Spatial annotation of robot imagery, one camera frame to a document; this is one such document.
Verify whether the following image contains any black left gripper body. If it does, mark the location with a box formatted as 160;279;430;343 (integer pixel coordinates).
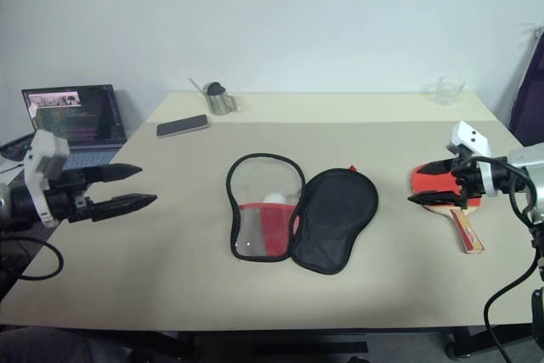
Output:
47;167;95;224

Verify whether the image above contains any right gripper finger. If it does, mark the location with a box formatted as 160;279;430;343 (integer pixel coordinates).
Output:
407;191;462;207
417;159;457;178

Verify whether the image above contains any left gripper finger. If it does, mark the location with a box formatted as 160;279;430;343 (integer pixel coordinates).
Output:
86;162;144;183
86;193;159;224

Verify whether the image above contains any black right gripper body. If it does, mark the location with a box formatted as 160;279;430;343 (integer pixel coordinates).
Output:
451;154;488;207

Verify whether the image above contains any red table tennis paddle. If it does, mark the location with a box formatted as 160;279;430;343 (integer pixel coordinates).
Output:
409;158;486;256

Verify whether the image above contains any black paddle case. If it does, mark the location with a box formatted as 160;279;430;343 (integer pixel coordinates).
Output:
224;151;380;276

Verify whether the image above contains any open laptop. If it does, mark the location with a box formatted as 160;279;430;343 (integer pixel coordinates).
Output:
20;83;129;173

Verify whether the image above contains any black object beside laptop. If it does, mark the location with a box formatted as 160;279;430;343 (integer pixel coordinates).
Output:
0;132;36;161

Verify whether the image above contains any clear plastic cup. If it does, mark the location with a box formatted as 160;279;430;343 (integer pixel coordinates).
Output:
424;75;468;106

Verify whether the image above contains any black smartphone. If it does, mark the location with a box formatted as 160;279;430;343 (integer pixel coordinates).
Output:
156;114;211;139

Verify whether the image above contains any metal pitcher with black lid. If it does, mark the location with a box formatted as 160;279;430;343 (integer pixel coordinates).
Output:
188;77;240;116

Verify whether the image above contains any black table leg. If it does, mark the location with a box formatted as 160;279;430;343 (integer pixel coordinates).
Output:
443;327;473;360

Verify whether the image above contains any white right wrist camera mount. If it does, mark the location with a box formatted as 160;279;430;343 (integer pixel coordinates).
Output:
445;120;496;199

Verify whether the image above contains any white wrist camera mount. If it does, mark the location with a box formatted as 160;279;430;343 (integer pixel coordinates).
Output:
445;120;496;199
23;128;71;229

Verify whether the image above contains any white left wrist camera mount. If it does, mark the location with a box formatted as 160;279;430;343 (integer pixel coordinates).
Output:
23;128;71;229

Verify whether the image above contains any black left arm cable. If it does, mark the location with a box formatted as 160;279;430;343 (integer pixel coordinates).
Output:
0;226;65;283

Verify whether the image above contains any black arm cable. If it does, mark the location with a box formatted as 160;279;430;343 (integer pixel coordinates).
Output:
461;154;544;363
0;226;65;283

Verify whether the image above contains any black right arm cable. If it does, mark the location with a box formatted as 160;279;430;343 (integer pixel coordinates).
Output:
461;154;544;363

